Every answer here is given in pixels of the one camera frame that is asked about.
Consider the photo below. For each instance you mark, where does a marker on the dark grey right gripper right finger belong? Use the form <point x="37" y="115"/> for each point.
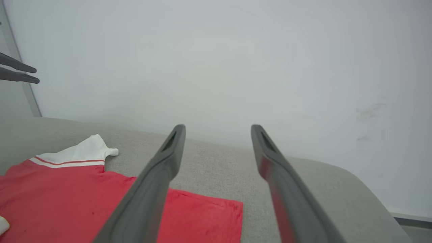
<point x="297" y="209"/>

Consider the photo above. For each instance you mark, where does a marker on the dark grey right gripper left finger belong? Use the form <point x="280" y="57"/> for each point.
<point x="145" y="202"/>

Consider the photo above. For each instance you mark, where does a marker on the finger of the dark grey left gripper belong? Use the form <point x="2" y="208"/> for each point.
<point x="18" y="77"/>
<point x="17" y="65"/>

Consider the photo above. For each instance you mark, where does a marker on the red and white shirt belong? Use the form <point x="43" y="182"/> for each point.
<point x="50" y="195"/>

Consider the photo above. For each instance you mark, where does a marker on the dark grey baseboard strip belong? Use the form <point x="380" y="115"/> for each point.
<point x="415" y="222"/>

